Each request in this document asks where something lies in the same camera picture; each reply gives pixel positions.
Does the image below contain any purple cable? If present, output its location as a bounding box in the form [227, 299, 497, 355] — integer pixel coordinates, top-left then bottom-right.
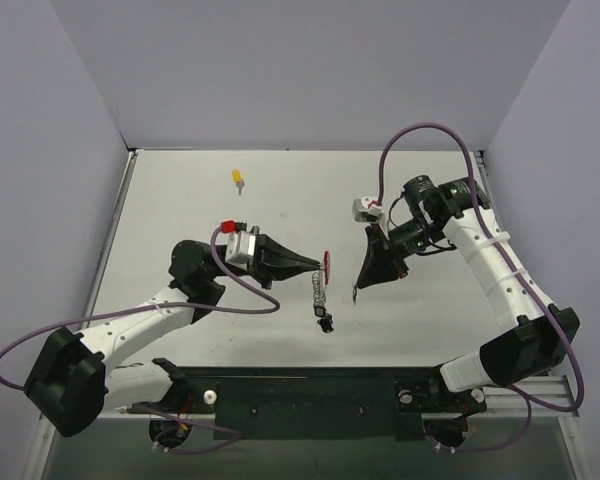
[378, 121, 585, 455]
[0, 227, 281, 455]

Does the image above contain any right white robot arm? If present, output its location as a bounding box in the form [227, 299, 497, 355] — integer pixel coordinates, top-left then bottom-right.
[352, 175, 580, 409]

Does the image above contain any yellow tagged key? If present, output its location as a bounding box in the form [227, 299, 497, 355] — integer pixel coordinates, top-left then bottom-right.
[232, 169, 245, 195]

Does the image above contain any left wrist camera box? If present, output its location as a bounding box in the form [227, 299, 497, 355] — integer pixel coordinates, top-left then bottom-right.
[220, 220, 260, 270]

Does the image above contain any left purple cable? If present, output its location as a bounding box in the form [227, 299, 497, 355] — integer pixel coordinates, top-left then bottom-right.
[0, 227, 281, 455]

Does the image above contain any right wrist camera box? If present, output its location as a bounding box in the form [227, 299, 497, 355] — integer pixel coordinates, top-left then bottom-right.
[351, 196, 384, 223]

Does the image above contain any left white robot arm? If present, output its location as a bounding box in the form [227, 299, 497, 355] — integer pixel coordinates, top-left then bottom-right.
[23, 229, 323, 437]

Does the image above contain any chain of metal keyrings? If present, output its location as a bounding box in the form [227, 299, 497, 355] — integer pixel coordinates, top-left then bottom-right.
[309, 269, 336, 335]

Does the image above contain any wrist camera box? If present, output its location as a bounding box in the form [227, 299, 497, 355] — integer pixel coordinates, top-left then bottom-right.
[351, 196, 384, 223]
[220, 220, 260, 270]

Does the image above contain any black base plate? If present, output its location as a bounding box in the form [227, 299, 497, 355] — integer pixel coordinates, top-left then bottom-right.
[152, 365, 486, 445]

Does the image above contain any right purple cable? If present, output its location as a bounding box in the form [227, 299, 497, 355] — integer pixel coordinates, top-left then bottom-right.
[378, 121, 585, 455]

